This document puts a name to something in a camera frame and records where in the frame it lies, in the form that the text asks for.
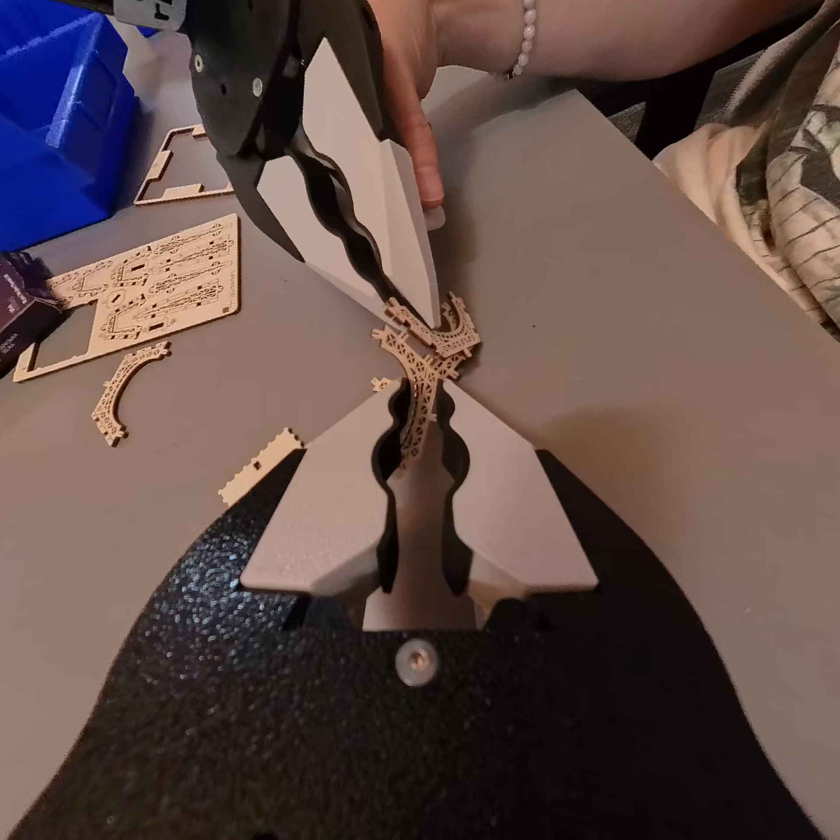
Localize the blue plastic bin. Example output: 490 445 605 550
0 0 142 253

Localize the grey desk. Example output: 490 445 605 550
0 0 840 840

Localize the dark purple puzzle box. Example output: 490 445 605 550
0 251 64 379

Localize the square wooden platform with holes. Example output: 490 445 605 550
218 427 307 508

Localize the empty wooden frame sheet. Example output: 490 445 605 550
134 125 235 206

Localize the person's printed white shirt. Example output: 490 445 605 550
653 0 840 342

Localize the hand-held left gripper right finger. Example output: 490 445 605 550
436 379 600 613

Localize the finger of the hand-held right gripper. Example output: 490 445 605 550
256 147 398 322
297 36 447 330

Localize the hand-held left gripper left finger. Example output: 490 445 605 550
240 379 406 605

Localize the wooden tower parts sheet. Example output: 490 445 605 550
13 213 242 383

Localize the person's right hand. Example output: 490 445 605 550
366 0 529 211

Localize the wooden lattice arch piece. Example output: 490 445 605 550
91 340 173 448
382 292 483 361
371 325 462 472

